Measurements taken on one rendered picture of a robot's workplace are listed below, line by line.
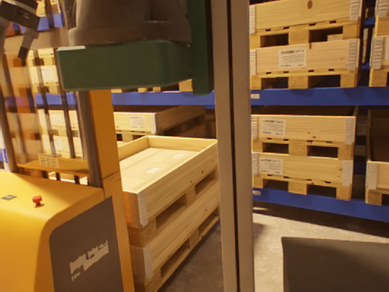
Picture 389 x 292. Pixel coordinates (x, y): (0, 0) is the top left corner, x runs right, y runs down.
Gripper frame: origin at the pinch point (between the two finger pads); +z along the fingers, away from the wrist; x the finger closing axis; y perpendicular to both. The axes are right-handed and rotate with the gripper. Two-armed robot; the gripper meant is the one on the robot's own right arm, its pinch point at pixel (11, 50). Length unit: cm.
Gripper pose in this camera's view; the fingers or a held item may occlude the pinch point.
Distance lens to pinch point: 117.6
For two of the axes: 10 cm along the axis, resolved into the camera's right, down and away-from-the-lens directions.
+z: -3.4, 9.3, 1.3
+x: 0.5, -1.2, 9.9
